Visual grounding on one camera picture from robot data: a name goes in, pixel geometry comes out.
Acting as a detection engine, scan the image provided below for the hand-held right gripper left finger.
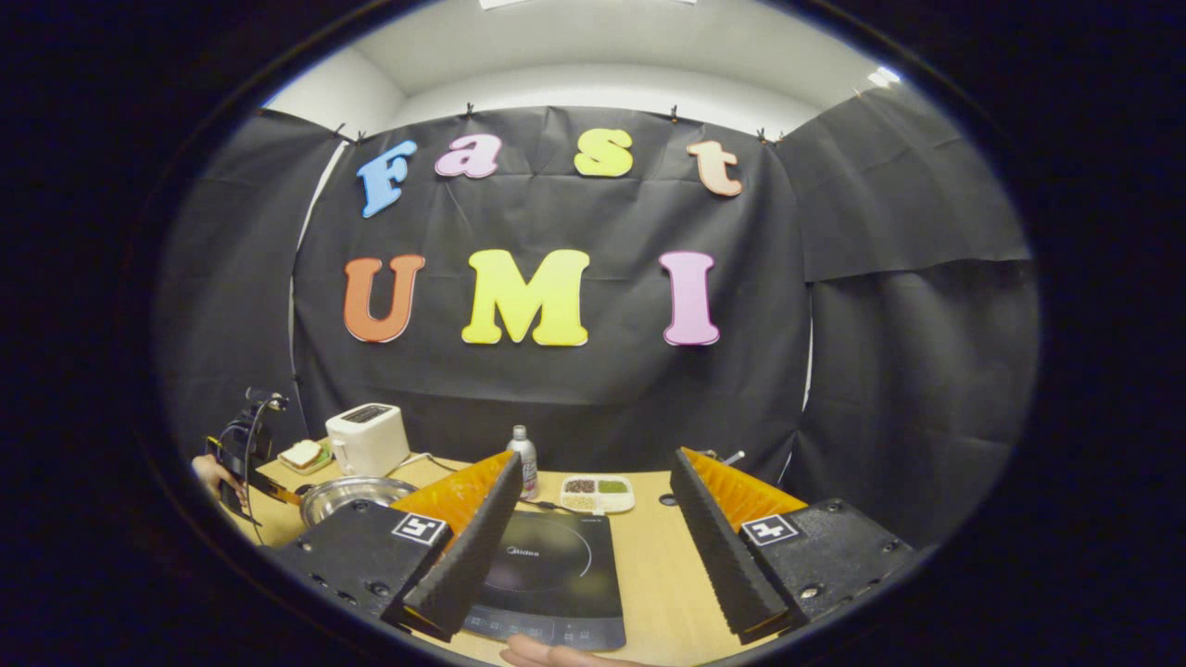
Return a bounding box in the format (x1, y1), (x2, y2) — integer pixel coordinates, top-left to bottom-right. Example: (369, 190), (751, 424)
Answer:
(273, 451), (524, 643)

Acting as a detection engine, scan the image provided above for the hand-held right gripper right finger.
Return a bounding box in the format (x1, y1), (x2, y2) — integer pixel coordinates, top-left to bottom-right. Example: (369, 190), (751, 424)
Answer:
(669, 447), (918, 647)

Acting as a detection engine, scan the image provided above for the stainless steel pot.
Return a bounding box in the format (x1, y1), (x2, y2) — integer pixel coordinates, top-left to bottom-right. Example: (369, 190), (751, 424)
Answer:
(298, 476), (420, 529)

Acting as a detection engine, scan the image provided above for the black induction cooktop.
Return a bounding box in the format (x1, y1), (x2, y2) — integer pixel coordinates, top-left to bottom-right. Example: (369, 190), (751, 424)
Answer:
(461, 510), (627, 651)

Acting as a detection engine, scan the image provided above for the small green plate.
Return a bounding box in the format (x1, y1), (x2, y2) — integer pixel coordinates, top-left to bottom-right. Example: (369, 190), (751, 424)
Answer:
(278, 443), (333, 475)

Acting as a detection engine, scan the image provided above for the white toaster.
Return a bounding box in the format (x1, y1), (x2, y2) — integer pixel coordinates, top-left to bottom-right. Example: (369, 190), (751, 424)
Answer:
(324, 403), (410, 478)

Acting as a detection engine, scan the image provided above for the silver drink bottle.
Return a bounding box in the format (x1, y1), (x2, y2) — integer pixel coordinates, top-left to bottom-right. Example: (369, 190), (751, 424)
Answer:
(507, 425), (539, 501)

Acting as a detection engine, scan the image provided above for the white divided dish of beans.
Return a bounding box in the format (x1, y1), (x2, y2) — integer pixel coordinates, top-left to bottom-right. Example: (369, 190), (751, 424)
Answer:
(560, 474), (637, 515)

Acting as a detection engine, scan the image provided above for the black backdrop cloth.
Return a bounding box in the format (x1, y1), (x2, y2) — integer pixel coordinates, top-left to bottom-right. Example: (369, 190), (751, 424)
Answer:
(153, 83), (1043, 557)

